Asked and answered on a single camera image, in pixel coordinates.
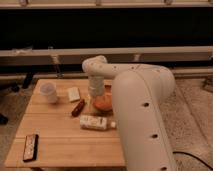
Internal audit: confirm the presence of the orange ceramic bowl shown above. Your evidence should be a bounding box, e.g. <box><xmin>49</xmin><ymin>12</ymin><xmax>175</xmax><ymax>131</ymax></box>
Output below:
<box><xmin>93</xmin><ymin>85</ymin><xmax>112</xmax><ymax>112</ymax></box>

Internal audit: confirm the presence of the white rectangular block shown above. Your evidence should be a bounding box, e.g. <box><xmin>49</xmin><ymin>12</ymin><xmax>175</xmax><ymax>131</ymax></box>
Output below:
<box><xmin>68</xmin><ymin>87</ymin><xmax>80</xmax><ymax>102</ymax></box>

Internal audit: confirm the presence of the brown red snack bar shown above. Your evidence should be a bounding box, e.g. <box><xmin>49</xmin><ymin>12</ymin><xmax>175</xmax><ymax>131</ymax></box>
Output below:
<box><xmin>71</xmin><ymin>99</ymin><xmax>85</xmax><ymax>117</ymax></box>

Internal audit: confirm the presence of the white plastic bottle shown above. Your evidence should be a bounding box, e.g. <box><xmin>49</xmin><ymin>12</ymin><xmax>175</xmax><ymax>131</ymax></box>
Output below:
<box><xmin>80</xmin><ymin>115</ymin><xmax>116</xmax><ymax>131</ymax></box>

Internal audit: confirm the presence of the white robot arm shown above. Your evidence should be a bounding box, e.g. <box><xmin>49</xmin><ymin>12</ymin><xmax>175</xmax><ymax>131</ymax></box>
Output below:
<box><xmin>82</xmin><ymin>55</ymin><xmax>177</xmax><ymax>171</ymax></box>

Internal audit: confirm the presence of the translucent plastic cup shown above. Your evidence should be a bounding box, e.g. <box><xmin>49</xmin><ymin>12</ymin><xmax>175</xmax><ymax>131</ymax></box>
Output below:
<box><xmin>39</xmin><ymin>82</ymin><xmax>58</xmax><ymax>104</ymax></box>

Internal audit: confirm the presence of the wooden table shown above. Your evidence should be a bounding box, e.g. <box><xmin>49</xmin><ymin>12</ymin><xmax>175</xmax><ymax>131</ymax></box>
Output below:
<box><xmin>5</xmin><ymin>79</ymin><xmax>124</xmax><ymax>168</ymax></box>

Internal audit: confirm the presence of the black rectangular remote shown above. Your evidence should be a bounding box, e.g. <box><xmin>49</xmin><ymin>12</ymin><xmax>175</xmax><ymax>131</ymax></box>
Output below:
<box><xmin>23</xmin><ymin>134</ymin><xmax>39</xmax><ymax>162</ymax></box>

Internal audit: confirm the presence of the white metal rail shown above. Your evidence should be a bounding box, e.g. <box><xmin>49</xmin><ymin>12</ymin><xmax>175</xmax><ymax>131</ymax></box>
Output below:
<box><xmin>0</xmin><ymin>46</ymin><xmax>213</xmax><ymax>66</ymax></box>

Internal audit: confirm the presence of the black cable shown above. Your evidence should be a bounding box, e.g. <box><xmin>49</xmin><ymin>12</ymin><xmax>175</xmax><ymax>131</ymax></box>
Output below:
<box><xmin>172</xmin><ymin>151</ymin><xmax>213</xmax><ymax>170</ymax></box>

